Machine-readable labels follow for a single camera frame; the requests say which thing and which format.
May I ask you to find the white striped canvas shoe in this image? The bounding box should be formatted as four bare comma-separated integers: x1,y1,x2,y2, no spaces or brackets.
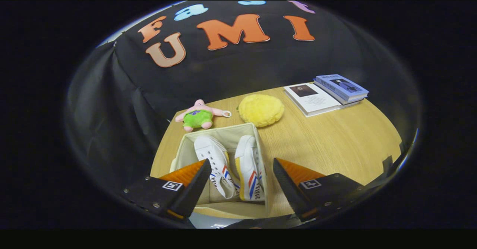
234,135,266,202
194,135,239,199

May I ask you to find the yellow plush bread toy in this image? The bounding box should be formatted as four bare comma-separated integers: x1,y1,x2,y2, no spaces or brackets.
238,94,285,127

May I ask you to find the beige fabric storage box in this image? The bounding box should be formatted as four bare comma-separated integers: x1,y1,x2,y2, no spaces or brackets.
170,123,273,218

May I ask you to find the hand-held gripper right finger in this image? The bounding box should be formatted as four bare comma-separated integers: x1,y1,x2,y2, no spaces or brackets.
273,158,367,221

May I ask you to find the black table edge bracket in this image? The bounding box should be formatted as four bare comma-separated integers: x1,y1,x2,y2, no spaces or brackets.
382,155,395,176

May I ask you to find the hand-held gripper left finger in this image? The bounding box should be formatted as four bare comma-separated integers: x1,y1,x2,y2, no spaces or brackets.
123,158,212,223

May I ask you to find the pink and green plush toy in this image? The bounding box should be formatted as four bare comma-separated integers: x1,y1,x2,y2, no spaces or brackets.
175,99,232,132

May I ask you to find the white book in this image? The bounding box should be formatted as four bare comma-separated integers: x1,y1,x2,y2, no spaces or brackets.
283,83,341,117

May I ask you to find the grey-blue book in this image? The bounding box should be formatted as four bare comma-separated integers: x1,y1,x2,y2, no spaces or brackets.
314,81,368,105

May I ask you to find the blue book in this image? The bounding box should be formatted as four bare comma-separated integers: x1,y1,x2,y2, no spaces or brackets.
315,74,369,102

